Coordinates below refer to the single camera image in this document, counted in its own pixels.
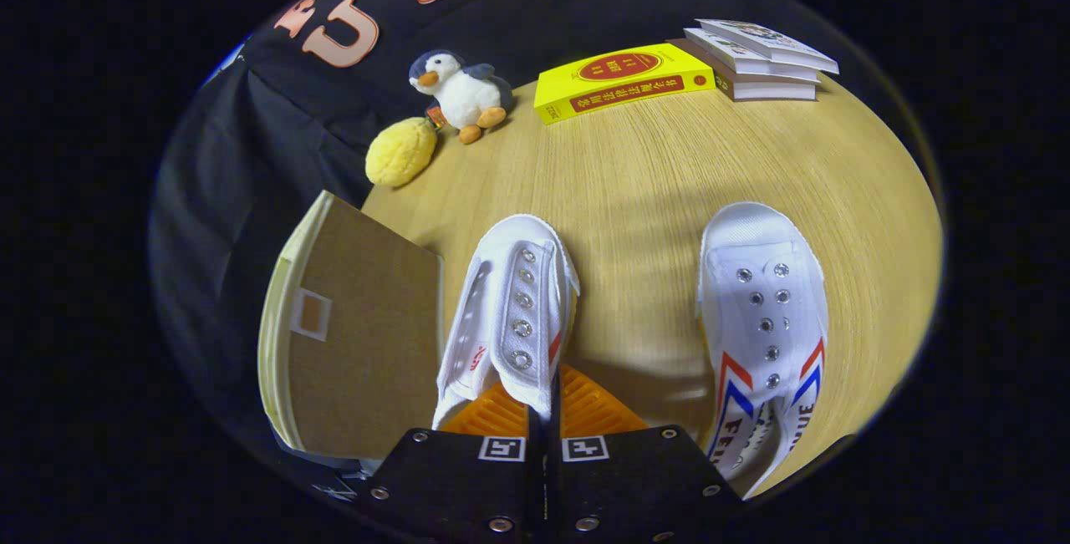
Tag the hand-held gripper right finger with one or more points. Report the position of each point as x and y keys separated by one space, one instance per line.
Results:
x=635 y=485

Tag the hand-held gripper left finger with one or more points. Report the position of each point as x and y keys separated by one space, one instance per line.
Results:
x=451 y=485

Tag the beige storage box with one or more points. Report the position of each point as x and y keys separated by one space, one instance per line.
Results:
x=368 y=343

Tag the white illustrated cover book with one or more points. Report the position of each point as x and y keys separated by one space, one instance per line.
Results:
x=773 y=43

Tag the yellow bun-shaped toy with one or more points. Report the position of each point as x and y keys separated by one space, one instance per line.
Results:
x=401 y=153

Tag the white canvas shoe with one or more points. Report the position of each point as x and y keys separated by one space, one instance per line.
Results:
x=510 y=310
x=761 y=318

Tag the yellow book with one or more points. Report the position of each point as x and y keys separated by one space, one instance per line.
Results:
x=619 y=80

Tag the penguin plush toy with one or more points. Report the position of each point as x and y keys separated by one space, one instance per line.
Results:
x=468 y=97

